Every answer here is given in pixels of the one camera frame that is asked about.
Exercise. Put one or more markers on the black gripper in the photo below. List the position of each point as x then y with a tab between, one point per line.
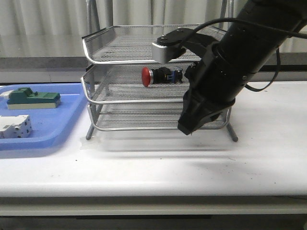
214	83

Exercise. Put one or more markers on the red emergency stop button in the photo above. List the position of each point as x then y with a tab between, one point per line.
162	75

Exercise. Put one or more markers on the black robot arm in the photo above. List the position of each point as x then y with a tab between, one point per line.
258	27

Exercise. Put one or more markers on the grey stone counter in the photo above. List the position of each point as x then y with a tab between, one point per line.
289	62

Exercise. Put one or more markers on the blue plastic tray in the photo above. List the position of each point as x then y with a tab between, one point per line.
50	126

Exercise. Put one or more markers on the green terminal block component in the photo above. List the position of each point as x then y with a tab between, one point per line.
25	98

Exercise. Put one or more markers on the white circuit breaker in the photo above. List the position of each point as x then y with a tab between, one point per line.
15	126

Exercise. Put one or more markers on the small white plastic component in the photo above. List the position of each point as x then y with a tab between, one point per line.
5	95

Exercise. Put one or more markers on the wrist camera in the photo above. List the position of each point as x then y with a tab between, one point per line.
167	47

